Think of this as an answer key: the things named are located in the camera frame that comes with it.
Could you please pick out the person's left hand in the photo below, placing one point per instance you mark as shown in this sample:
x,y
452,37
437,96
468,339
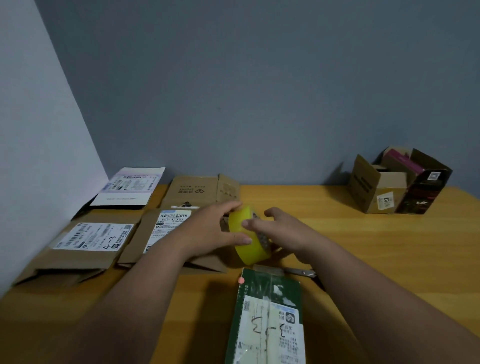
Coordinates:
x,y
204,232

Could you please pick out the person's right hand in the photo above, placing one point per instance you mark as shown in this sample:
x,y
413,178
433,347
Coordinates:
x,y
288,232

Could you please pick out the yellow tape roll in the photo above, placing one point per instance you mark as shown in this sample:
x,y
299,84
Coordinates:
x,y
240,225

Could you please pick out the black scissors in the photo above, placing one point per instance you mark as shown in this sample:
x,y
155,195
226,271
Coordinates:
x,y
300,272

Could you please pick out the plain brown carton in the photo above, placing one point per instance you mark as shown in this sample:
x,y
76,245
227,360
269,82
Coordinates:
x,y
191,191

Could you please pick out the brown carton with label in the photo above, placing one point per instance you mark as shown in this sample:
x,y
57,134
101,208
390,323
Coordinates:
x,y
131,251

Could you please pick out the black box white label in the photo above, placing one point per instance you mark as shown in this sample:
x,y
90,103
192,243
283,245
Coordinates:
x,y
127,185

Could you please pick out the green box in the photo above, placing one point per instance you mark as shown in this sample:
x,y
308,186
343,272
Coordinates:
x,y
270,322

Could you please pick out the small brown cardboard box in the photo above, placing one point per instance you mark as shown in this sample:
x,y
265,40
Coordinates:
x,y
371,187

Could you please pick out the pink and black carton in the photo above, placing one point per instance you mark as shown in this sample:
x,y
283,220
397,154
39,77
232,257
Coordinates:
x,y
423,183

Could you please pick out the person's left forearm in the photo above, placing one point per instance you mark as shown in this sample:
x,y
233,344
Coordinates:
x,y
120,311

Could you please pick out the person's right forearm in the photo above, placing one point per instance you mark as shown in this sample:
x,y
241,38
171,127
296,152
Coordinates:
x,y
397,311

